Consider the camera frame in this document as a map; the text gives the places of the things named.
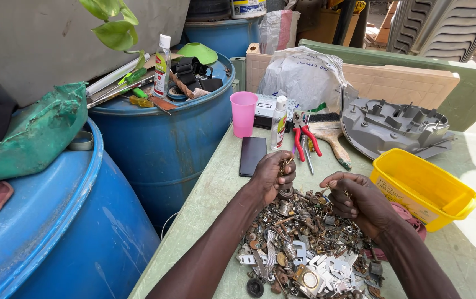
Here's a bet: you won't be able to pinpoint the torn green plastic sheet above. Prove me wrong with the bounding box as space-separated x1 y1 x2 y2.
0 81 89 182

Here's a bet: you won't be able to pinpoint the blue drum with cluttered lid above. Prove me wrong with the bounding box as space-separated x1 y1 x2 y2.
88 49 237 235

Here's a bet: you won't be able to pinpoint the green-handled screwdriver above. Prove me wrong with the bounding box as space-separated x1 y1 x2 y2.
96 67 148 101

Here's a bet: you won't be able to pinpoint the green leafy plant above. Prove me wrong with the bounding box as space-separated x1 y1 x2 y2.
79 0 147 70

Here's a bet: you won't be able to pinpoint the black smartphone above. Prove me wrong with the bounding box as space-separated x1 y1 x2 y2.
239 136 267 178

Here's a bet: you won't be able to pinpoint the pink cloth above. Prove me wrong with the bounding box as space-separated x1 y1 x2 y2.
362 201 428 263

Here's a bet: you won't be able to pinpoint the yellow-handled screwdriver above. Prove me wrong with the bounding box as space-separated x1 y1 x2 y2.
128 95 173 116

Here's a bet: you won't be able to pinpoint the white paint can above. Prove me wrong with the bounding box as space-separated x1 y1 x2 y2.
229 0 267 20

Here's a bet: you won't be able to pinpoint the large blue plastic drum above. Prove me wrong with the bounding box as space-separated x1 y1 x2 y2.
0 117 162 299

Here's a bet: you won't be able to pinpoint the person's right hand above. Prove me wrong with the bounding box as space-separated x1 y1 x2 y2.
320 171 401 240

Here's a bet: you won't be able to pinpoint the pink plastic cup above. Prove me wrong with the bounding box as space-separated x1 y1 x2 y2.
230 91 259 139

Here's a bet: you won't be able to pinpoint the black tyre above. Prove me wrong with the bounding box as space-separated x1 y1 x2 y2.
186 0 233 22

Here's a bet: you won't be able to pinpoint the red-handled pliers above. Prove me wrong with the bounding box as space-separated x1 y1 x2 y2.
292 111 323 163

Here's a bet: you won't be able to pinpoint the rusty brown drill bit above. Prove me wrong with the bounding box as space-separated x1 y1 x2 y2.
169 71 197 100

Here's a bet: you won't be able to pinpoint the white squeeze bottle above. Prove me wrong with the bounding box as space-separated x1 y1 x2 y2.
270 95 288 151

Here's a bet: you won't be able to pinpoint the pink striped white sack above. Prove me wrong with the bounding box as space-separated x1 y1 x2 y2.
258 9 301 55

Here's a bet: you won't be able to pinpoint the wooden paint brush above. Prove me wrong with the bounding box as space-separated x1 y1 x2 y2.
308 112 353 172

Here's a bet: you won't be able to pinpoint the beige moulded board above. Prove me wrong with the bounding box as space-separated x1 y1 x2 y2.
245 42 461 111

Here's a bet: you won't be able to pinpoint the blue drum with tyre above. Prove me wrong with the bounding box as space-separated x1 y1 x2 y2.
183 18 262 60

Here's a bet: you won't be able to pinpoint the green plastic funnel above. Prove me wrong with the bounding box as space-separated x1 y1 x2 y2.
176 42 219 66

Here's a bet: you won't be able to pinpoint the clear bottle with white cap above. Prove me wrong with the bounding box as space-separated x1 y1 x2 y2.
153 34 172 99

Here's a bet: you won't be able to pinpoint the flat metal bar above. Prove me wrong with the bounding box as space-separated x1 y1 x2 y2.
86 75 156 110

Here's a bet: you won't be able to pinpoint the stack of grey plastic chairs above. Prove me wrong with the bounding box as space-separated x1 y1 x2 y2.
387 0 476 64

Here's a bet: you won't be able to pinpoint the bunch of small brass screws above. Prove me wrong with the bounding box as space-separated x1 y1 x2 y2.
279 156 295 176

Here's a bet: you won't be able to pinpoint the person's left hand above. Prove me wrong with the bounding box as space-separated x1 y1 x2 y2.
250 150 297 207

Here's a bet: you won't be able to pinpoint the black car stereo unit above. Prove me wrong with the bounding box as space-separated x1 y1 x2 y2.
253 93 297 134

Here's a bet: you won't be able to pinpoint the thin metal screwdriver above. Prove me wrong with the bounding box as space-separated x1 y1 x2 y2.
302 134 316 176

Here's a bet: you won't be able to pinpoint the heap of scrap metal parts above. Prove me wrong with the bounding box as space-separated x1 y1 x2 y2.
236 186 388 299

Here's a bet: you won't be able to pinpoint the grey plastic housing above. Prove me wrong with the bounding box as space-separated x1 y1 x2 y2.
340 85 457 161

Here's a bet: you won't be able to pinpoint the yellow plastic tub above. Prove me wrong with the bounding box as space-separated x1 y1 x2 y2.
369 148 476 233

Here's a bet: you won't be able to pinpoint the black strap bundle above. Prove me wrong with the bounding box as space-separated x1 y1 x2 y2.
171 56 224 94

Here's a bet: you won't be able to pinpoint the white plastic tube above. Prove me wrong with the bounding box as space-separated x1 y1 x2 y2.
85 52 151 97

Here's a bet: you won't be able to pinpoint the white woven sack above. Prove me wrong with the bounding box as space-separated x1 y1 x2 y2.
257 45 350 114

